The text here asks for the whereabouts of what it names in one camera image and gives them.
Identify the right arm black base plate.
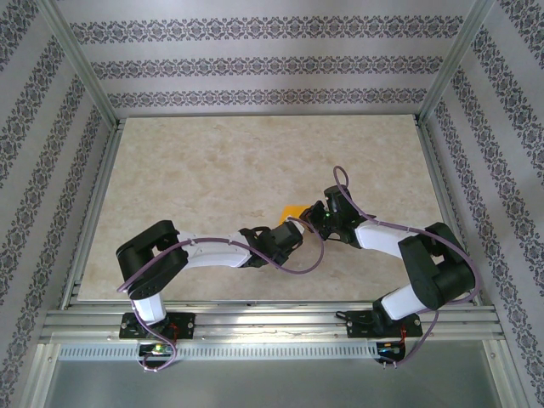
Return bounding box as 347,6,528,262
346,309,422,340

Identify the aluminium table side rail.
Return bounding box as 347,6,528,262
59,118,127,309
414,117,484,306

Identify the aluminium frame post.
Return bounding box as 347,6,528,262
416,0,502,127
36,0,124,128

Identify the small electronics board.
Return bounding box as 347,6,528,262
377,341,407,359
138,343,176,358

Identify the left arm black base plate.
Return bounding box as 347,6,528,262
120,312,196,340

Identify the grey sheet metal panel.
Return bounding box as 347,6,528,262
42,356,502,408

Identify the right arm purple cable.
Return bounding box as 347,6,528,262
331,164,482,370

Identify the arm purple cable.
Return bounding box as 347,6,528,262
116,214,328,375
331,164,482,370

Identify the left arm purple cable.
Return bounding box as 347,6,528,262
116,214,328,375

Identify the slotted grey cable duct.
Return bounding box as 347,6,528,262
57,342,382,361

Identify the long aluminium mounting rail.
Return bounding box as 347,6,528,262
42,299,509,342

